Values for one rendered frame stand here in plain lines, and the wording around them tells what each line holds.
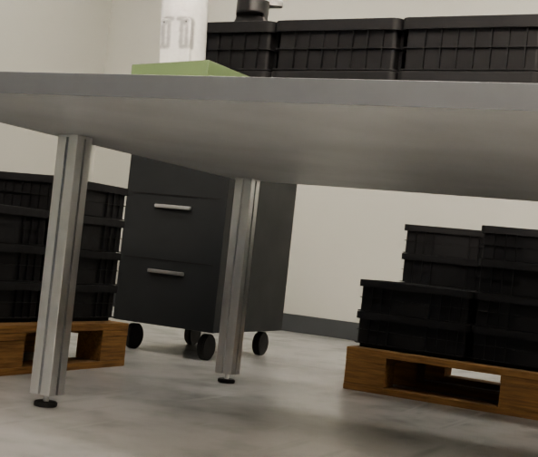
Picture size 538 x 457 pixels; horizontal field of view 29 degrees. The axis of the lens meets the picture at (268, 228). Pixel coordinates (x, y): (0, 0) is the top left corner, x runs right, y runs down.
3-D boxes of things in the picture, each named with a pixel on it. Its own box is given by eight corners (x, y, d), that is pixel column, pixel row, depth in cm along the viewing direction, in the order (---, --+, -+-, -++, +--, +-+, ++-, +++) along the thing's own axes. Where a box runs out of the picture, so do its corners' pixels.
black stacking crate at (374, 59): (394, 75, 212) (399, 20, 212) (269, 74, 227) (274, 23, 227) (461, 110, 246) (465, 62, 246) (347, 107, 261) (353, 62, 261)
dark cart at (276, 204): (207, 363, 386) (232, 121, 388) (106, 346, 406) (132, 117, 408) (278, 356, 441) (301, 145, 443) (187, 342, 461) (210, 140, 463)
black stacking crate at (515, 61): (541, 76, 196) (546, 16, 197) (396, 75, 211) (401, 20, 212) (590, 112, 231) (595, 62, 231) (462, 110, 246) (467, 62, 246)
